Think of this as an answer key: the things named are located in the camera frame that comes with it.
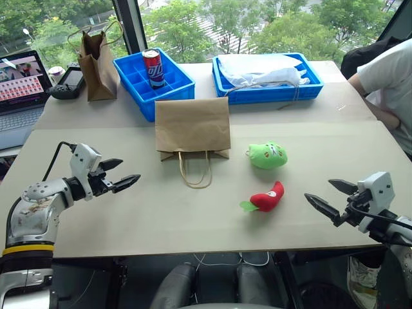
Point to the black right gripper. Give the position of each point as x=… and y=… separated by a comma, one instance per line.
x=354, y=209

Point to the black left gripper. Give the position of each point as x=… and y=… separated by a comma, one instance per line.
x=99, y=182

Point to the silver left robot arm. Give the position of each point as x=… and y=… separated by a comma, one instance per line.
x=35, y=209

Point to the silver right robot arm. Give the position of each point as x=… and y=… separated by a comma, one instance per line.
x=394, y=257

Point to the flat brown paper bag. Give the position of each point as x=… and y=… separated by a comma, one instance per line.
x=193, y=133

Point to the red chili plush toy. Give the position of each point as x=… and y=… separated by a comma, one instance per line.
x=268, y=199

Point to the green plush toy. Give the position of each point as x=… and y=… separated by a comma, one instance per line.
x=268, y=155

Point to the white sneaker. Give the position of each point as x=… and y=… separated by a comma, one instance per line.
x=362, y=280

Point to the blue divided plastic crate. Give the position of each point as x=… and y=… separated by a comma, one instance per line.
x=154, y=87

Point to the black handheld game console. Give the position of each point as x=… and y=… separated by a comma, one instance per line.
x=67, y=82

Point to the red soda can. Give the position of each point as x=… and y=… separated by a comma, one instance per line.
x=154, y=69

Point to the dark rounded robot leg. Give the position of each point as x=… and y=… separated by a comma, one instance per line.
x=175, y=284
x=256, y=283

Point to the white cup with lid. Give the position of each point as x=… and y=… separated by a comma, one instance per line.
x=55, y=73

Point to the grey laptop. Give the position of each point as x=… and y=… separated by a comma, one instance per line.
x=19, y=96

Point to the blue shallow plastic crate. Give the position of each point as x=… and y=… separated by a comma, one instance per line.
x=267, y=87

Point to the person in white shirt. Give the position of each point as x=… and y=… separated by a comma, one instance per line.
x=386, y=80

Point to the white plastic bags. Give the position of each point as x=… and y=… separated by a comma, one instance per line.
x=264, y=72

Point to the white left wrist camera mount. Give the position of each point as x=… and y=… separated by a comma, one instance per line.
x=84, y=161

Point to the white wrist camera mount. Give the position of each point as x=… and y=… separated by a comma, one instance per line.
x=84, y=161
x=377, y=193

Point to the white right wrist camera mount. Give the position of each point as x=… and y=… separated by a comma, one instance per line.
x=377, y=193

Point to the black window frame post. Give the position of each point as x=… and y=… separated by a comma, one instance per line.
x=130, y=25

